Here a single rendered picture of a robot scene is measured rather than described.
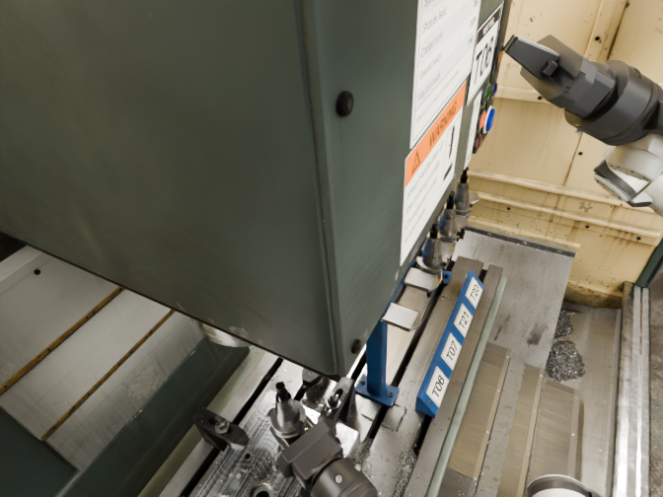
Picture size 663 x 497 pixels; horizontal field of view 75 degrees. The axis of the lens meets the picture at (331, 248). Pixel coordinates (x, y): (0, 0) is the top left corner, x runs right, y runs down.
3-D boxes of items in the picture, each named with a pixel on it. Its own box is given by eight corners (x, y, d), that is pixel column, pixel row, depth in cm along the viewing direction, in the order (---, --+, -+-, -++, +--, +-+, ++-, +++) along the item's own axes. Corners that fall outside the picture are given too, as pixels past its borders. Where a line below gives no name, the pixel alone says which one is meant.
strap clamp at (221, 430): (258, 455, 96) (246, 422, 86) (251, 468, 94) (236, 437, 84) (213, 429, 101) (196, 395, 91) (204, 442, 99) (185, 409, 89)
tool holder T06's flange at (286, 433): (290, 399, 82) (288, 392, 80) (313, 419, 79) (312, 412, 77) (265, 424, 78) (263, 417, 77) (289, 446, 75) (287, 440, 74)
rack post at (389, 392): (400, 390, 106) (405, 312, 86) (391, 408, 102) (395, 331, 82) (362, 374, 109) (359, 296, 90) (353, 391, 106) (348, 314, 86)
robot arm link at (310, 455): (328, 406, 77) (375, 458, 69) (332, 432, 83) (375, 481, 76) (269, 454, 71) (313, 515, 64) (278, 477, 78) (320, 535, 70)
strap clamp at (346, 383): (356, 403, 104) (354, 369, 94) (331, 454, 95) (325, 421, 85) (343, 397, 105) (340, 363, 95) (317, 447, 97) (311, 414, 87)
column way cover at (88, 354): (220, 324, 125) (161, 172, 91) (82, 480, 94) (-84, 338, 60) (206, 319, 127) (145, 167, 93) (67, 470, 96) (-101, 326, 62)
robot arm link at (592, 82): (554, 16, 54) (619, 57, 58) (503, 84, 60) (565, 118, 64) (605, 46, 45) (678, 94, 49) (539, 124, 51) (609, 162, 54)
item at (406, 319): (424, 315, 84) (424, 312, 83) (414, 334, 80) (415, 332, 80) (391, 303, 86) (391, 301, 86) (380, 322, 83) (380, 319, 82)
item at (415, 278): (442, 278, 91) (442, 275, 90) (434, 295, 87) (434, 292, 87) (410, 268, 93) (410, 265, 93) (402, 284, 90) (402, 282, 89)
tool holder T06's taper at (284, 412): (288, 398, 79) (283, 380, 75) (305, 413, 77) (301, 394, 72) (270, 416, 77) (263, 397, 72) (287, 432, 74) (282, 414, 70)
